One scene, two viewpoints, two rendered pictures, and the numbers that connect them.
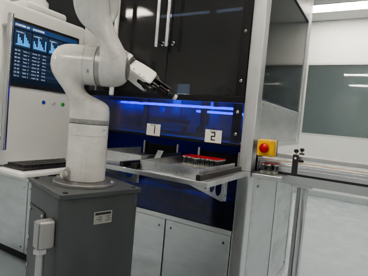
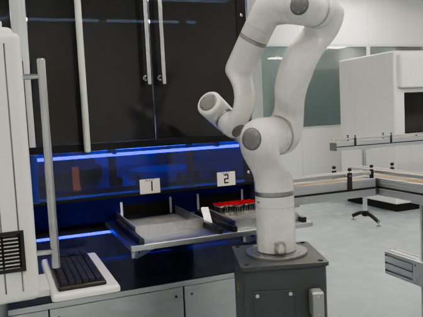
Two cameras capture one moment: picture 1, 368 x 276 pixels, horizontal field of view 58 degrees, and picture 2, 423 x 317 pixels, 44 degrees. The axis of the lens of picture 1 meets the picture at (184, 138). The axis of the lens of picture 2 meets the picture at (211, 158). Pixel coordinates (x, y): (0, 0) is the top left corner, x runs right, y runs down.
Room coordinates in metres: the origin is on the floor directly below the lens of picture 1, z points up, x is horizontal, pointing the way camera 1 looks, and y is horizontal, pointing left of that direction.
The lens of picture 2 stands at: (0.16, 1.67, 1.30)
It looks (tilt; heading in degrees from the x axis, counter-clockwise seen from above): 5 degrees down; 309
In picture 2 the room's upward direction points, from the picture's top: 3 degrees counter-clockwise
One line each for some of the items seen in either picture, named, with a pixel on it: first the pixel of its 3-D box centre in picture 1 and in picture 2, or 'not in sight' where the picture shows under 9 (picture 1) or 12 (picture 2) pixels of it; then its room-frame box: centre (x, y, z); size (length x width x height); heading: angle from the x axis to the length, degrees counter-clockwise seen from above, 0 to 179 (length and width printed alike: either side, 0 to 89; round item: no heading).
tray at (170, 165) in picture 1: (190, 165); (247, 214); (1.37, -0.04, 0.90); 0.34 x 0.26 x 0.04; 150
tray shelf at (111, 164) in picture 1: (160, 165); (204, 224); (1.49, 0.09, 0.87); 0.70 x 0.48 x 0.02; 60
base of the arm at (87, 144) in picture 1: (86, 153); (275, 224); (1.03, 0.30, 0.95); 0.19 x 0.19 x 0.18
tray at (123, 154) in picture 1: (141, 154); (157, 219); (1.64, 0.21, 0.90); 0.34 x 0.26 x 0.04; 150
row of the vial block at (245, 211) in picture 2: (200, 162); (238, 209); (1.45, -0.08, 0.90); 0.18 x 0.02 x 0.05; 60
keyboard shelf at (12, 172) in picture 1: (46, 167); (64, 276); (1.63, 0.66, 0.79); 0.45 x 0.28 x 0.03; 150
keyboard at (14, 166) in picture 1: (51, 163); (73, 267); (1.61, 0.63, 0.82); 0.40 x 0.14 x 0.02; 151
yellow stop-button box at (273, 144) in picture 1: (267, 147); not in sight; (1.45, -0.37, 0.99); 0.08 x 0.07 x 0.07; 150
